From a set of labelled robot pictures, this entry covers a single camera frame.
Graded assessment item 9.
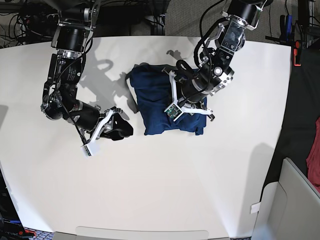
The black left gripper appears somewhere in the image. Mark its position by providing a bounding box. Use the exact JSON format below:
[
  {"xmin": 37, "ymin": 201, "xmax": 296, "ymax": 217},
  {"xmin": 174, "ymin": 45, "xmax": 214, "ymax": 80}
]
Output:
[{"xmin": 178, "ymin": 79, "xmax": 209, "ymax": 105}]

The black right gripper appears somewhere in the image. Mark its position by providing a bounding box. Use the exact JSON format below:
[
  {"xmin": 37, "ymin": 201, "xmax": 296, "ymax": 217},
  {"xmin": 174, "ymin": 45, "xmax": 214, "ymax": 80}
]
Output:
[{"xmin": 72, "ymin": 104, "xmax": 134, "ymax": 141}]

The blue long-sleeve shirt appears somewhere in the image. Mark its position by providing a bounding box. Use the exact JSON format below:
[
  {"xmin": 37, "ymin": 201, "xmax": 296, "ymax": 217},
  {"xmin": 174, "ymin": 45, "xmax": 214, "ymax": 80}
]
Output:
[{"xmin": 129, "ymin": 64, "xmax": 207, "ymax": 136}]

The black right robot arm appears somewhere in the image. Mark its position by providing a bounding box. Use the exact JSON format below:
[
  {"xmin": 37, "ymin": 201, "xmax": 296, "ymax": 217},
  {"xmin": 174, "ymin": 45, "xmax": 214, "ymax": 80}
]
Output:
[{"xmin": 41, "ymin": 0, "xmax": 134, "ymax": 144}]

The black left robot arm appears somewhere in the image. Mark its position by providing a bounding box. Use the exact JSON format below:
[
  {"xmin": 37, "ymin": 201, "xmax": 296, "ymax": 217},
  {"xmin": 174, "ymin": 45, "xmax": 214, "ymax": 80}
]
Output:
[{"xmin": 176, "ymin": 0, "xmax": 266, "ymax": 107}]

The black box under table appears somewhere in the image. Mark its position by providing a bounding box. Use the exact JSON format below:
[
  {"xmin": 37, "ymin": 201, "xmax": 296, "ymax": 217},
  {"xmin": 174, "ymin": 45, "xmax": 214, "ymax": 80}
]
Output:
[{"xmin": 96, "ymin": 6, "xmax": 144, "ymax": 25}]

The orange black clamp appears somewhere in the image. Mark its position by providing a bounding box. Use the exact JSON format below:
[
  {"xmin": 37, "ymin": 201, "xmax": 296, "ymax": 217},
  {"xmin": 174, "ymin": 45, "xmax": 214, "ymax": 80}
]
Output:
[{"xmin": 293, "ymin": 40, "xmax": 303, "ymax": 67}]

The black cloth cover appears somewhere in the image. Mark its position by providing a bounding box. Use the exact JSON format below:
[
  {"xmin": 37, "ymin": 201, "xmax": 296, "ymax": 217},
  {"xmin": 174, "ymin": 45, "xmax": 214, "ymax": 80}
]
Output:
[{"xmin": 263, "ymin": 49, "xmax": 320, "ymax": 186}]

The white paper tag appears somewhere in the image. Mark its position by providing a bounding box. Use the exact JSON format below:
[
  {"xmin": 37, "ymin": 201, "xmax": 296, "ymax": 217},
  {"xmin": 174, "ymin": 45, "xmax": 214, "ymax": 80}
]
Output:
[{"xmin": 250, "ymin": 202, "xmax": 261, "ymax": 214}]

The red cloth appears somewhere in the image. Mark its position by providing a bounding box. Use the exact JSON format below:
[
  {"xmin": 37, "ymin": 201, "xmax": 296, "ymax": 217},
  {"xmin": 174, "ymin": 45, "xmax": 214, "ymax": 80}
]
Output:
[{"xmin": 306, "ymin": 118, "xmax": 320, "ymax": 192}]

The beige plastic bin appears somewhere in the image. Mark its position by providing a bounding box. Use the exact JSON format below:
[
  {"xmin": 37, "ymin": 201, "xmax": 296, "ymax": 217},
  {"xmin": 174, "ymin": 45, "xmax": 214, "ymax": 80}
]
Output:
[{"xmin": 251, "ymin": 158, "xmax": 320, "ymax": 240}]

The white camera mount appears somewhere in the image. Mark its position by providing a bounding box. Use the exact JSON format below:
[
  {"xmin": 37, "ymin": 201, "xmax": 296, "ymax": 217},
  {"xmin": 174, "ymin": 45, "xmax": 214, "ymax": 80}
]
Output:
[
  {"xmin": 161, "ymin": 67, "xmax": 215, "ymax": 122},
  {"xmin": 81, "ymin": 107, "xmax": 123, "ymax": 158}
]

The blue handled tool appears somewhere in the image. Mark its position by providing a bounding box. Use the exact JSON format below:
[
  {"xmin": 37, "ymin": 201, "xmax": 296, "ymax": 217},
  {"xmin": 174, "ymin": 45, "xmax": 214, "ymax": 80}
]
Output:
[{"xmin": 285, "ymin": 14, "xmax": 292, "ymax": 41}]

